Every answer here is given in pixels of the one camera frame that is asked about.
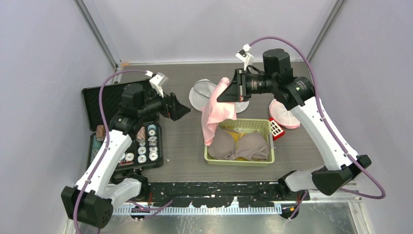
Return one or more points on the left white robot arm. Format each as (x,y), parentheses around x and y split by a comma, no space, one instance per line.
(90,201)

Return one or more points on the white pink-zipper laundry bag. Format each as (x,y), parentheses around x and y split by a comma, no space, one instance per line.
(282,116)

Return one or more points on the green plastic basket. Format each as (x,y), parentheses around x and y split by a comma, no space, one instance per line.
(243,125)

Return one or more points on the brown poker chip stack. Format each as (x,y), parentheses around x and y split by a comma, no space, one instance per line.
(100,133)

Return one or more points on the pink bra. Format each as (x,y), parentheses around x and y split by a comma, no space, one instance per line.
(216,112)

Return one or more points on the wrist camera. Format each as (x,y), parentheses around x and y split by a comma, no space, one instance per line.
(244,55)
(157,80)

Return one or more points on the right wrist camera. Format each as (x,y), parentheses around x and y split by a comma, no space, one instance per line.
(244,55)

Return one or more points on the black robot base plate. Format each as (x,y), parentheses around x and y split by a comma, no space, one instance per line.
(217,194)

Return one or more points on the red toy block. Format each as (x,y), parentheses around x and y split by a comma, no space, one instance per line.
(276,130)

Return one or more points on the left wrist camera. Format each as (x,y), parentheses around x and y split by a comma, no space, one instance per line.
(157,80)

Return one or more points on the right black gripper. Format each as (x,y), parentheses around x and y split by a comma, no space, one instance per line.
(237,90)

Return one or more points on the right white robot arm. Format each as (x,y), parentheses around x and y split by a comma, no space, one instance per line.
(297,94)

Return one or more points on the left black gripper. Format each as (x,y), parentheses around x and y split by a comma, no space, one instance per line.
(172,108)

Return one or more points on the taupe bra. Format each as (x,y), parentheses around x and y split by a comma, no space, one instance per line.
(228,144)

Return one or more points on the white grey-zipper laundry bag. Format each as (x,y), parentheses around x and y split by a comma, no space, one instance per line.
(200,93)

